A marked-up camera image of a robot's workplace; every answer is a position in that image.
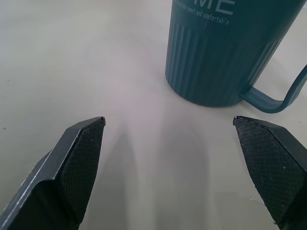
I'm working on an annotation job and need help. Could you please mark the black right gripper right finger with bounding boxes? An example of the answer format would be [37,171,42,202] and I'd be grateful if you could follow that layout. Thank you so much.
[233,115,307,230]

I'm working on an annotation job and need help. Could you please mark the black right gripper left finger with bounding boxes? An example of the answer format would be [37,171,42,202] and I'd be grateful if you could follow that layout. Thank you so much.
[0,116,106,230]

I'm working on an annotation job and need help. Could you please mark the dark teal plastic mug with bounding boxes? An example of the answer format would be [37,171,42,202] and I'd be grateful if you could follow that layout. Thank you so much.
[165,0,307,114]

